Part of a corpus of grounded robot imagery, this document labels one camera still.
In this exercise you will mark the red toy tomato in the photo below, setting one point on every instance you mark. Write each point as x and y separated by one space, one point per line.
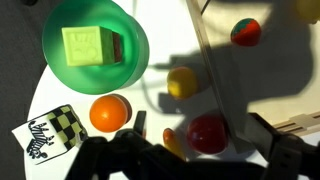
206 135

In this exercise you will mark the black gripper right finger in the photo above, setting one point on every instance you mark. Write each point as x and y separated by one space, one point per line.
261 135

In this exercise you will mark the orange toy fruit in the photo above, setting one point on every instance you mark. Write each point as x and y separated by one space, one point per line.
108 114

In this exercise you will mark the red green toy strawberry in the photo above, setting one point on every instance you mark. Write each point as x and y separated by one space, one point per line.
246 32

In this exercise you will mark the green translucent plastic bowl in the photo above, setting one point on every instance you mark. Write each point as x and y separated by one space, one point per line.
56 71

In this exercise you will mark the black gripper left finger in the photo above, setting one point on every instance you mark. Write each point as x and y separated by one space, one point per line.
140 121

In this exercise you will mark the wooden tray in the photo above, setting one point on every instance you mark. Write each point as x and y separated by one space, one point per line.
283 50

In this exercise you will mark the yellow orange toy peach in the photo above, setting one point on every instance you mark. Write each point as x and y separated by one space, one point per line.
182 82

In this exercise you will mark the yellow toy banana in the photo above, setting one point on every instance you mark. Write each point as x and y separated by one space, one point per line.
173 141

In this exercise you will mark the zebra print soft cube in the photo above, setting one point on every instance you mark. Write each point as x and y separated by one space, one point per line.
43 140

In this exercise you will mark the light green cube block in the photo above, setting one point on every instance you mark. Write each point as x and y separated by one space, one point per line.
83 45

